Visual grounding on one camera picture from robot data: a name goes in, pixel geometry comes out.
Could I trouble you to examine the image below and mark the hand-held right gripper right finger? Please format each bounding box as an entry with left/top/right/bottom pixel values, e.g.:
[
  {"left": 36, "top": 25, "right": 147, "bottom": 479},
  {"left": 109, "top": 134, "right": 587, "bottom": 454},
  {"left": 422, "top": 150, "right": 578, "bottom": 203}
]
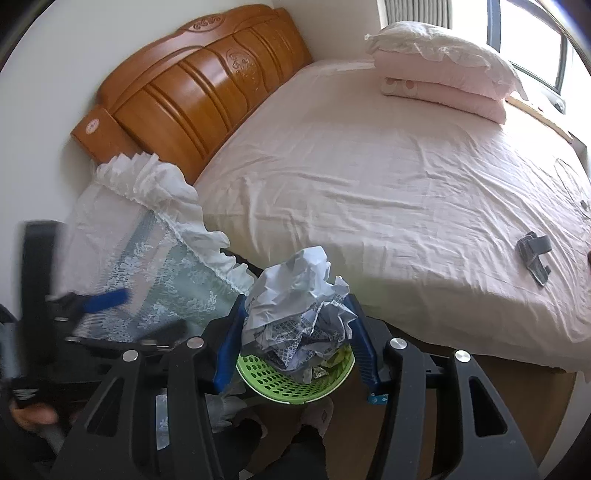
[{"left": 344, "top": 293, "right": 541, "bottom": 480}]

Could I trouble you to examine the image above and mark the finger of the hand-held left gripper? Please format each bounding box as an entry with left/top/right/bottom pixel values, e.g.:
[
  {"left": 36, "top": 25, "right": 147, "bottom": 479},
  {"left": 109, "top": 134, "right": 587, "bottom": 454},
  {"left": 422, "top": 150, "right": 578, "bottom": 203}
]
[
  {"left": 65, "top": 320, "right": 188, "bottom": 352},
  {"left": 46, "top": 288, "right": 131, "bottom": 320}
]

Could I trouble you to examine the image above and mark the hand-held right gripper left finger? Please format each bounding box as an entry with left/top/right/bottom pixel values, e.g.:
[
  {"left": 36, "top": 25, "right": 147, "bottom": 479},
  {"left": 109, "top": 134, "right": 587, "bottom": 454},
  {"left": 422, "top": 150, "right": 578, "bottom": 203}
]
[{"left": 48, "top": 293, "right": 247, "bottom": 480}]

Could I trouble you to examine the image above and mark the green perforated plastic basket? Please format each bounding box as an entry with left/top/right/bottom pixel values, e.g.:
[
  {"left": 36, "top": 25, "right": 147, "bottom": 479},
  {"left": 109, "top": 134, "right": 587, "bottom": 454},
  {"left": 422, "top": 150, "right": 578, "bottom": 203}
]
[{"left": 235, "top": 344, "right": 356, "bottom": 405}]

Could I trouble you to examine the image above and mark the white printed plastic bag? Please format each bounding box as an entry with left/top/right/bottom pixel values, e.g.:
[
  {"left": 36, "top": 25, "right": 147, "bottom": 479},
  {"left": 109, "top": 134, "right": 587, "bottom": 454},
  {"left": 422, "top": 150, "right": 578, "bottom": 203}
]
[{"left": 242, "top": 246, "right": 358, "bottom": 384}]

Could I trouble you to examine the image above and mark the person's left hand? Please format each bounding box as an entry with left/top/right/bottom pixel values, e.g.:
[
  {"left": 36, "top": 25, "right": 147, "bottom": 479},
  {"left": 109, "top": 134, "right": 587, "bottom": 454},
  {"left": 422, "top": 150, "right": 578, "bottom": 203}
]
[{"left": 11, "top": 401, "right": 61, "bottom": 432}]

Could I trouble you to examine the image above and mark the pale house slipper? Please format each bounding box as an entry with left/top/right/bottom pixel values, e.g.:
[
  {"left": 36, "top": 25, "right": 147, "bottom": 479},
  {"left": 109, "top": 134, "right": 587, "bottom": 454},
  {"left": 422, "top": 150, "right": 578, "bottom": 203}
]
[{"left": 298, "top": 397, "right": 334, "bottom": 432}]

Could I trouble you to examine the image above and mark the person's dark trouser leg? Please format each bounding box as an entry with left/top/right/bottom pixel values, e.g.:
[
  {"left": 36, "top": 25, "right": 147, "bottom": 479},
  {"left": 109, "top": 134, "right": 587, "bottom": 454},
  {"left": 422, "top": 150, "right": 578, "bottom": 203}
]
[{"left": 245, "top": 425, "right": 329, "bottom": 480}]

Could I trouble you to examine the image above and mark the bed with pink sheet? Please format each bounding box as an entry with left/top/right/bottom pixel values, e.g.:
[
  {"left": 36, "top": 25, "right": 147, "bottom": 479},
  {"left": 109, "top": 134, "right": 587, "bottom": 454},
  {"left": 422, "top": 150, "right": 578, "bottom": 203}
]
[{"left": 194, "top": 58, "right": 591, "bottom": 384}]

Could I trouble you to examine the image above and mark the grey plastic clip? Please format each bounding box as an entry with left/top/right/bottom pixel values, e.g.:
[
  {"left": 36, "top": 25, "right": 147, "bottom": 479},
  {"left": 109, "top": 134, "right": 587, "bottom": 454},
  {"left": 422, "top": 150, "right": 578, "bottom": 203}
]
[{"left": 516, "top": 232, "right": 552, "bottom": 287}]

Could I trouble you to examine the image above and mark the carved wooden headboard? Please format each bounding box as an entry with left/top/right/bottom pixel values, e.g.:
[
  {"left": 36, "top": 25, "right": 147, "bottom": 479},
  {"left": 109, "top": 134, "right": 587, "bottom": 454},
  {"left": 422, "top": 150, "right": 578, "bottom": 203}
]
[{"left": 70, "top": 4, "right": 314, "bottom": 185}]

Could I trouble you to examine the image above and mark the folded pink blanket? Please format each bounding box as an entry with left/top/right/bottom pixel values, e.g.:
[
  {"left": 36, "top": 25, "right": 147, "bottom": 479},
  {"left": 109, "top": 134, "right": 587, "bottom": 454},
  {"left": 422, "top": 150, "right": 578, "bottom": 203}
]
[{"left": 374, "top": 51, "right": 507, "bottom": 124}]

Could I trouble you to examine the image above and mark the light wooden slat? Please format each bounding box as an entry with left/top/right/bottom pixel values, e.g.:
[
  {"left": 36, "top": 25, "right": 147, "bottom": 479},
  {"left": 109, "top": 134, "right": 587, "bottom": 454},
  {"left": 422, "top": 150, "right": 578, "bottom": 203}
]
[{"left": 505, "top": 95, "right": 573, "bottom": 139}]

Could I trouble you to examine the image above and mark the white frilled pillow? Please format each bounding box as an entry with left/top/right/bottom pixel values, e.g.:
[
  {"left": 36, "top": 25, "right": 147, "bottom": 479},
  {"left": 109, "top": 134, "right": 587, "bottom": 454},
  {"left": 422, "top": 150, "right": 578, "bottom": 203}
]
[{"left": 366, "top": 21, "right": 528, "bottom": 100}]

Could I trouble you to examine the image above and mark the grey pleated curtain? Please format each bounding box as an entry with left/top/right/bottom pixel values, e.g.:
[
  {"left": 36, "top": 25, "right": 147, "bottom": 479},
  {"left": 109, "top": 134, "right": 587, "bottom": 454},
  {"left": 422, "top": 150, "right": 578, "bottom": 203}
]
[{"left": 385, "top": 0, "right": 451, "bottom": 28}]

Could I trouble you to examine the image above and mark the dark window frame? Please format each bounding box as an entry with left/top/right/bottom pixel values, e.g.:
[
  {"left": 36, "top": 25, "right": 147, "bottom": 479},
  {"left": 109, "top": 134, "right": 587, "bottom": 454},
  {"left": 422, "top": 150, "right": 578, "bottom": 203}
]
[{"left": 485, "top": 0, "right": 578, "bottom": 93}]

